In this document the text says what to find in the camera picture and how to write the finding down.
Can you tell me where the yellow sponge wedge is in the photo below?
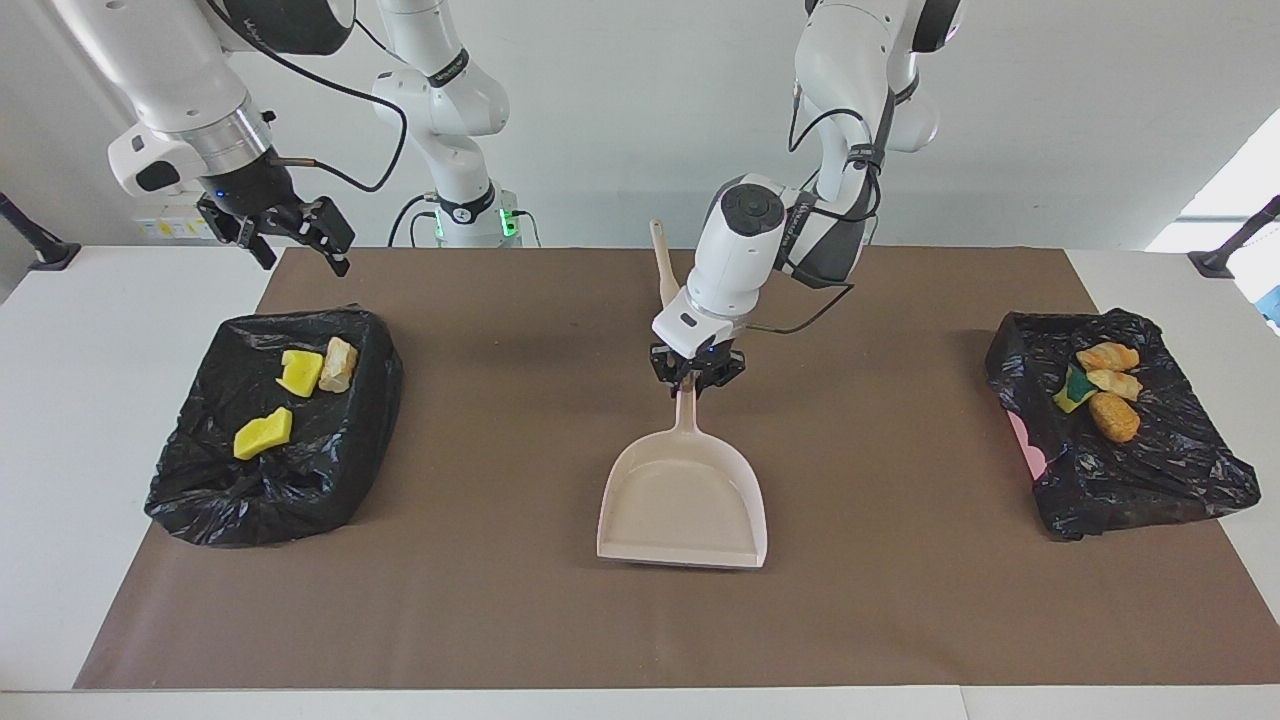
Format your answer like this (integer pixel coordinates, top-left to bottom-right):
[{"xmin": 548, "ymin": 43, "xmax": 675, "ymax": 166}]
[{"xmin": 1052, "ymin": 364, "xmax": 1099, "ymax": 415}]

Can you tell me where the brown bread roll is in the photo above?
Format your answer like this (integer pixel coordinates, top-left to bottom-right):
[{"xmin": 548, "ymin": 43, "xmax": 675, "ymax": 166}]
[{"xmin": 1088, "ymin": 392, "xmax": 1141, "ymax": 444}]

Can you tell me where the black stand clamp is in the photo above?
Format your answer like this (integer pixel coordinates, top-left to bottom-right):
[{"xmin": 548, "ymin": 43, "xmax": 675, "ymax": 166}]
[
  {"xmin": 1188, "ymin": 195, "xmax": 1280, "ymax": 279},
  {"xmin": 0, "ymin": 190, "xmax": 81, "ymax": 272}
]

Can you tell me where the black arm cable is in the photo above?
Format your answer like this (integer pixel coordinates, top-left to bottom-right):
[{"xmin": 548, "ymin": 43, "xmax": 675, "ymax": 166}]
[
  {"xmin": 745, "ymin": 95, "xmax": 886, "ymax": 336},
  {"xmin": 205, "ymin": 0, "xmax": 411, "ymax": 193}
]

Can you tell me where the black right base cable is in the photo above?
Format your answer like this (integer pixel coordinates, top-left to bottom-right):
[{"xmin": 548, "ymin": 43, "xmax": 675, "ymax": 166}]
[{"xmin": 388, "ymin": 195, "xmax": 441, "ymax": 248}]

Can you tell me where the beige plastic dustpan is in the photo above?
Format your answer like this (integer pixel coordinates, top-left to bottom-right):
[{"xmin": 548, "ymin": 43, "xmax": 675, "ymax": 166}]
[{"xmin": 597, "ymin": 380, "xmax": 769, "ymax": 570}]

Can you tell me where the beige hand brush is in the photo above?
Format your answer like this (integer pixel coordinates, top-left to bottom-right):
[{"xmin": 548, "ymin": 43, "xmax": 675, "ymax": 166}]
[{"xmin": 650, "ymin": 219, "xmax": 685, "ymax": 311}]

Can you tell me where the yellow sponge piece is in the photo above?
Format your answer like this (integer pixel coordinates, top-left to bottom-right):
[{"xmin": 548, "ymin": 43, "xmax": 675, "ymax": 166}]
[
  {"xmin": 233, "ymin": 406, "xmax": 295, "ymax": 461},
  {"xmin": 276, "ymin": 349, "xmax": 325, "ymax": 399}
]

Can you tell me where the striped bread piece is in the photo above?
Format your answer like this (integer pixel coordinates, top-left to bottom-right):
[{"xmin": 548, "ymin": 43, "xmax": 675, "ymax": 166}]
[
  {"xmin": 1075, "ymin": 342, "xmax": 1141, "ymax": 373},
  {"xmin": 1087, "ymin": 369, "xmax": 1144, "ymax": 402}
]

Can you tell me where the grey beige foam chunk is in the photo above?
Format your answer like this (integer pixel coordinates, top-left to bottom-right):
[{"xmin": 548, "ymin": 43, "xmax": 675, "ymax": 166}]
[{"xmin": 318, "ymin": 336, "xmax": 359, "ymax": 394}]

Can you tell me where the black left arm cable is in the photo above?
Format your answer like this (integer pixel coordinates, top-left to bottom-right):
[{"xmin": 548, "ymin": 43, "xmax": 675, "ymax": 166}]
[{"xmin": 745, "ymin": 95, "xmax": 886, "ymax": 336}]

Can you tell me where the white wall socket box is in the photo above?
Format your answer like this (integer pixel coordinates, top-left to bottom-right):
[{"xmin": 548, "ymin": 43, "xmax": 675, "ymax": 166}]
[{"xmin": 135, "ymin": 195, "xmax": 216, "ymax": 241}]

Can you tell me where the brown table mat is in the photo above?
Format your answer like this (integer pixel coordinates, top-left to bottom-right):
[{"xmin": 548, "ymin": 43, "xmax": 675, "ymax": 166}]
[{"xmin": 73, "ymin": 247, "xmax": 1280, "ymax": 691}]

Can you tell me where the pink bin with black bag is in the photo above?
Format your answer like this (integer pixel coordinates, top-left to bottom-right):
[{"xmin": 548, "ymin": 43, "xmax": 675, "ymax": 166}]
[{"xmin": 985, "ymin": 308, "xmax": 1263, "ymax": 542}]

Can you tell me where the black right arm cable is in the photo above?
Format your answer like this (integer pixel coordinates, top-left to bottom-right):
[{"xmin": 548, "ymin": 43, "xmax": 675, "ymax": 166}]
[{"xmin": 205, "ymin": 0, "xmax": 411, "ymax": 193}]

